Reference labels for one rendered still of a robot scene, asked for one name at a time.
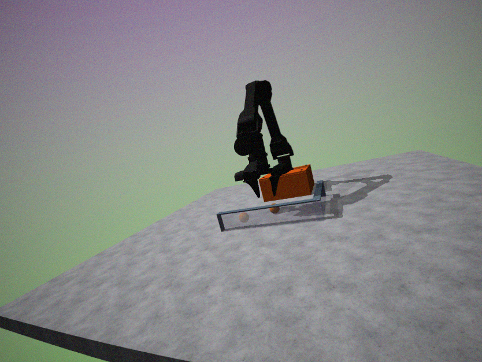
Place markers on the clear low l-shaped wall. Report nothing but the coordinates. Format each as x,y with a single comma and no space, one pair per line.
278,216

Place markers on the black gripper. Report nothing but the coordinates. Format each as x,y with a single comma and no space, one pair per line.
275,172

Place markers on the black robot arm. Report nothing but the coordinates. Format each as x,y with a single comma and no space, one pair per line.
249,139

